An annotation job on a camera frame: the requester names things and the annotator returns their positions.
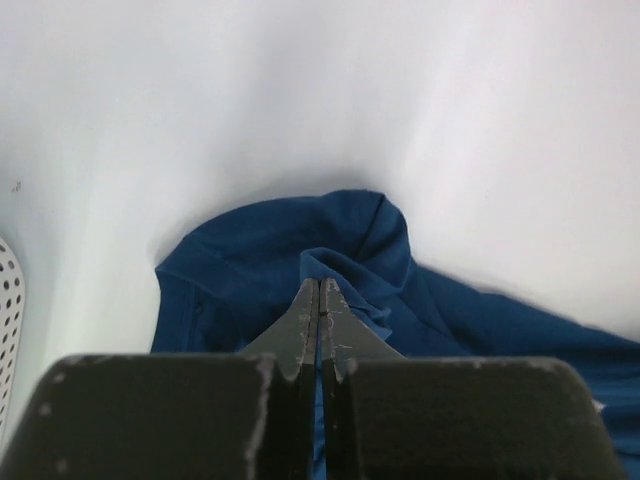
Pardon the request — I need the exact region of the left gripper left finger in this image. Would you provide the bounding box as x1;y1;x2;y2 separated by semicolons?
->
1;279;319;479

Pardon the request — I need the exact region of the navy blue t shirt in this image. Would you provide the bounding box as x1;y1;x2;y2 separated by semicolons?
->
152;190;639;478

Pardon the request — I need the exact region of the white laundry basket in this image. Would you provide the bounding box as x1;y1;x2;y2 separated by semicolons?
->
0;239;25;436

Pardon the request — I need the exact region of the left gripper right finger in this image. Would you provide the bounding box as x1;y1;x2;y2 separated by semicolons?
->
319;279;626;479

